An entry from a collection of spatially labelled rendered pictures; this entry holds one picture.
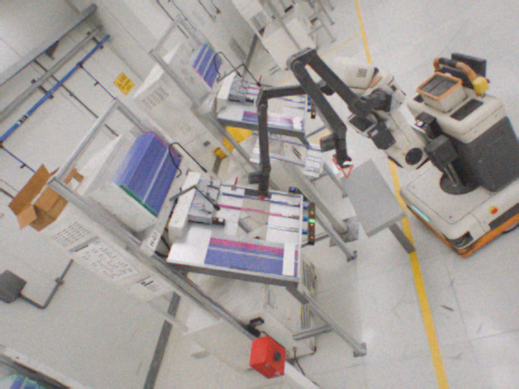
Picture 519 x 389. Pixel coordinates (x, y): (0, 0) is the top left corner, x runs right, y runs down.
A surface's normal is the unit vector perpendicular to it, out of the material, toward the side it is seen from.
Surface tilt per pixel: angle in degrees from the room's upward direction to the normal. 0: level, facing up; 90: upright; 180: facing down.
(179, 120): 90
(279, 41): 90
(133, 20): 90
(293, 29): 90
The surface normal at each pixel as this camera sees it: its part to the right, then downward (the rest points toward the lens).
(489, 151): 0.22, 0.45
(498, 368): -0.60, -0.64
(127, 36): -0.11, 0.65
